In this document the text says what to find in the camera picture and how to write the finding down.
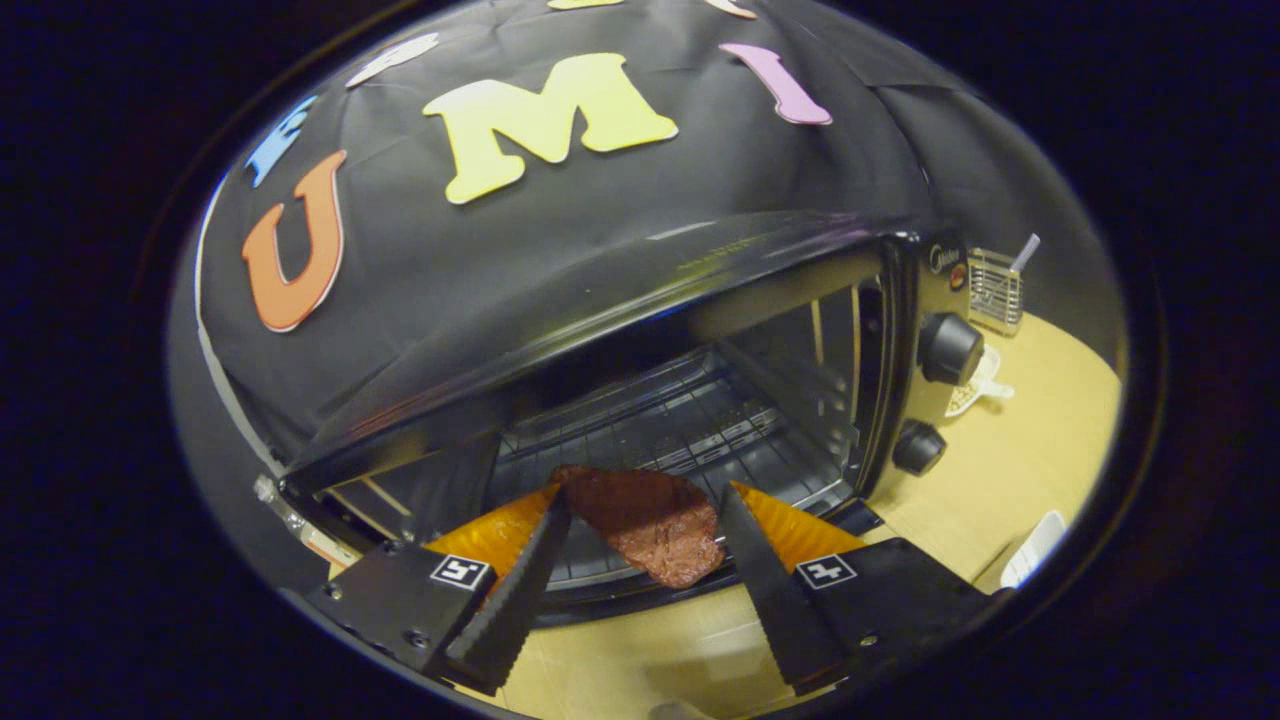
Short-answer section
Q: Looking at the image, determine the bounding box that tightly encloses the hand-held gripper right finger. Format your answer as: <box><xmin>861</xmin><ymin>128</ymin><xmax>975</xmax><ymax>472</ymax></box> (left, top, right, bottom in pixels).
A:
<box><xmin>720</xmin><ymin>481</ymin><xmax>1003</xmax><ymax>697</ymax></box>

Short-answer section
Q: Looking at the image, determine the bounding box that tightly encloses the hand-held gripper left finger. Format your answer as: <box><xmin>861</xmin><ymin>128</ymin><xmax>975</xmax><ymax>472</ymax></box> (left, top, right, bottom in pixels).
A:
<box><xmin>303</xmin><ymin>485</ymin><xmax>573</xmax><ymax>696</ymax></box>

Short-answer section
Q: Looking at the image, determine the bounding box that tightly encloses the brown meat slice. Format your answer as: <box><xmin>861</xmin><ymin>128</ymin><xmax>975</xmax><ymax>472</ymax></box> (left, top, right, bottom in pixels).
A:
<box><xmin>548</xmin><ymin>464</ymin><xmax>727</xmax><ymax>589</ymax></box>

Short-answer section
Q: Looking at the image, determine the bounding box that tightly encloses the black toaster oven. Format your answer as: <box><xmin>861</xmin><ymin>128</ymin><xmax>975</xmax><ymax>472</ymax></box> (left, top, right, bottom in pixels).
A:
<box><xmin>253</xmin><ymin>210</ymin><xmax>986</xmax><ymax>628</ymax></box>

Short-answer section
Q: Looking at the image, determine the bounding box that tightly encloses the white rectangular tray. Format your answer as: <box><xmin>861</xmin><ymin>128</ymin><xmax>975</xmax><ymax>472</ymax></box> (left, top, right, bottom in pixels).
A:
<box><xmin>1000</xmin><ymin>510</ymin><xmax>1069</xmax><ymax>590</ymax></box>

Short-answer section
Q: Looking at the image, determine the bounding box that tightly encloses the white divided dish of grains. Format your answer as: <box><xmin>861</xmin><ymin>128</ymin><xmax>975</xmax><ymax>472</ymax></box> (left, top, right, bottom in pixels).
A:
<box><xmin>944</xmin><ymin>345</ymin><xmax>1015</xmax><ymax>419</ymax></box>

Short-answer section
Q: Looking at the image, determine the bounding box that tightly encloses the clear utensil holder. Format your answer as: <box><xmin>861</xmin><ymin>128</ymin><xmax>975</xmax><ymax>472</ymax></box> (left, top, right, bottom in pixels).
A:
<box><xmin>967</xmin><ymin>247</ymin><xmax>1026</xmax><ymax>337</ymax></box>

